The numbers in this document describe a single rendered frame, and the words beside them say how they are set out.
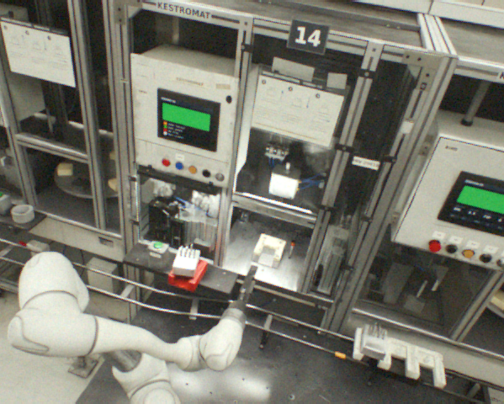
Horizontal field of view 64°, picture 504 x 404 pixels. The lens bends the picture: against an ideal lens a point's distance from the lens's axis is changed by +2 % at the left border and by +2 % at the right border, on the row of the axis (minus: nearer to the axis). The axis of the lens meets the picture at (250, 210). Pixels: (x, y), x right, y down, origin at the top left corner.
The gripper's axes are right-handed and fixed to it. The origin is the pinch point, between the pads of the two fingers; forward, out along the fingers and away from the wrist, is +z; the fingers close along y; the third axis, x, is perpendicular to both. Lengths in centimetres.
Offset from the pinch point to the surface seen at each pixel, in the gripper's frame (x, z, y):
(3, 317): 156, 11, -112
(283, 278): -11.2, 27.3, -21.4
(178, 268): 33.3, 3.4, -11.5
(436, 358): -82, 11, -24
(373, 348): -55, 2, -20
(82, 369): 88, -4, -110
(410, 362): -71, 5, -24
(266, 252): 1.3, 39.9, -20.3
